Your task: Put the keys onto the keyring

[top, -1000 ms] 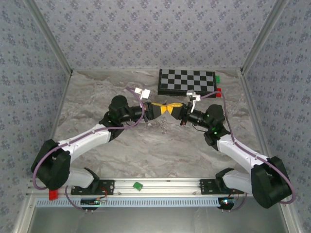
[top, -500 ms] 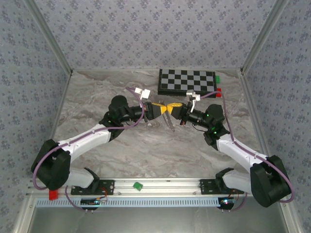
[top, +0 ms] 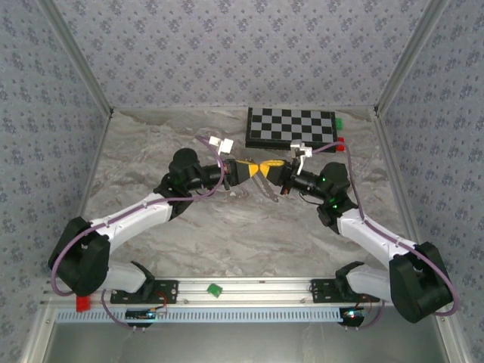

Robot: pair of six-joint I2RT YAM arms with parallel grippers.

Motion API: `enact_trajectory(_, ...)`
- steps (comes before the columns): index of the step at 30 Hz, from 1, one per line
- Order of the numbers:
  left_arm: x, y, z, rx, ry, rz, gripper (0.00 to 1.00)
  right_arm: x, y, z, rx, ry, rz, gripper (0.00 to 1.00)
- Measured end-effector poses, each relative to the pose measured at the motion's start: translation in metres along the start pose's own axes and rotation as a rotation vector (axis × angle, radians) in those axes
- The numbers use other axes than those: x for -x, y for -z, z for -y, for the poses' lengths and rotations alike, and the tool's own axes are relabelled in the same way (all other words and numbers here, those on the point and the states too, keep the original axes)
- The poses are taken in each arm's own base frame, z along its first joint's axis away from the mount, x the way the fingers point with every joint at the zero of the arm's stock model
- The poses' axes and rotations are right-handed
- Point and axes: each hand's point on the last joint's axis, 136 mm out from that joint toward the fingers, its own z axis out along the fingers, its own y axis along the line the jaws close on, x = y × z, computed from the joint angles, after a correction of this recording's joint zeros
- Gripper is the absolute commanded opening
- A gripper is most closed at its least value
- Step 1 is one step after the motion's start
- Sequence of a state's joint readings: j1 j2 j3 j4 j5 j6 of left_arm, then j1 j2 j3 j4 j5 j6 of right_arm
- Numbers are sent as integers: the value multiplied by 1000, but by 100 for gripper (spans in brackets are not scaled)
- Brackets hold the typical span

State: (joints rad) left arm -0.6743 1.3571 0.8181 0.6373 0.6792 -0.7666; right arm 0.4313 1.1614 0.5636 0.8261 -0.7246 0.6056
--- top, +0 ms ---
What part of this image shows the grey metal key holder plate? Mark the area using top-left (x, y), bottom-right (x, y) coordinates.
top-left (252, 173), bottom-right (281, 204)

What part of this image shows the black grey chessboard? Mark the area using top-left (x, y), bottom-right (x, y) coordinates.
top-left (244, 107), bottom-right (338, 154)

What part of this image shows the aluminium table edge profile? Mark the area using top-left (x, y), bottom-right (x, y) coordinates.
top-left (66, 111), bottom-right (114, 262)
top-left (374, 111), bottom-right (420, 250)

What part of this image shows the small circuit board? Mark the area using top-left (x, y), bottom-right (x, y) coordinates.
top-left (125, 308), bottom-right (158, 322)
top-left (340, 308), bottom-right (370, 327)

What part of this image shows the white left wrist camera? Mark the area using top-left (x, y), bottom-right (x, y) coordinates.
top-left (208, 135), bottom-right (235, 155)

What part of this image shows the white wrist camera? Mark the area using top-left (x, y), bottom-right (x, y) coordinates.
top-left (208, 135), bottom-right (235, 155)
top-left (289, 138), bottom-right (315, 174)

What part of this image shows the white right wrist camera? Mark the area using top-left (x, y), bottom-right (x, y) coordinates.
top-left (289, 138), bottom-right (315, 174)

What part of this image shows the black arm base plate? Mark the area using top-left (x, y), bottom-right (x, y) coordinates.
top-left (110, 278), bottom-right (179, 305)
top-left (310, 278), bottom-right (380, 303)

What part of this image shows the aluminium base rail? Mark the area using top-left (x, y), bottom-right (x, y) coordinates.
top-left (39, 276), bottom-right (392, 306)

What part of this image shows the slotted blue cable duct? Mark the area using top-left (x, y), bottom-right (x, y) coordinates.
top-left (55, 306), bottom-right (347, 323)

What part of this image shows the aluminium frame post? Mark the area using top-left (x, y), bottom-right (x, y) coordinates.
top-left (374, 0), bottom-right (451, 116)
top-left (39, 0), bottom-right (114, 116)

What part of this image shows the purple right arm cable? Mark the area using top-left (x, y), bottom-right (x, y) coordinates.
top-left (312, 142), bottom-right (461, 332)

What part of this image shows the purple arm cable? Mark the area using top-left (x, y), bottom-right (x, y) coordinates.
top-left (48, 135), bottom-right (228, 332)
top-left (312, 142), bottom-right (461, 332)

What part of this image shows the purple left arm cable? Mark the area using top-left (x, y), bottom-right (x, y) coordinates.
top-left (48, 135), bottom-right (228, 332)

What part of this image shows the aluminium frame leg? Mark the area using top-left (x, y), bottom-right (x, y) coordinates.
top-left (20, 304), bottom-right (57, 363)
top-left (434, 315), bottom-right (472, 363)

